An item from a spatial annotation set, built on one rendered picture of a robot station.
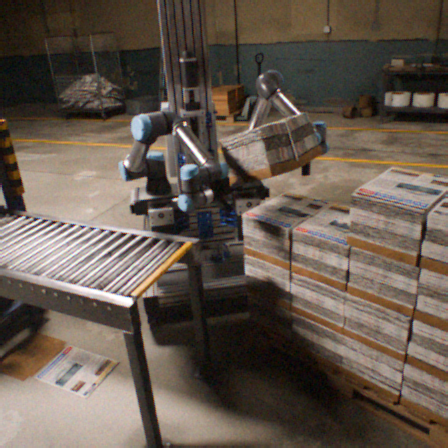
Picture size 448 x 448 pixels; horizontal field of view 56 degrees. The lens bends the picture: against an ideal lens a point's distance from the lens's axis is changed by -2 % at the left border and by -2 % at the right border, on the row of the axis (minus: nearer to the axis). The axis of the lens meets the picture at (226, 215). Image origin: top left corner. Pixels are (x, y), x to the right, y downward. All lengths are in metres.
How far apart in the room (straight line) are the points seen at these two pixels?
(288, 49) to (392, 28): 1.85
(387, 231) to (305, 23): 7.12
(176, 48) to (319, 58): 6.19
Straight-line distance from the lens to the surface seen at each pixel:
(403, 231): 1.70
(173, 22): 2.54
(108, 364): 2.60
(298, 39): 8.64
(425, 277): 1.75
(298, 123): 2.10
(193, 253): 1.97
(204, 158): 1.92
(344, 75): 8.50
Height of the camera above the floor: 1.69
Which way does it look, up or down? 24 degrees down
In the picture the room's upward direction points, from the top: 4 degrees counter-clockwise
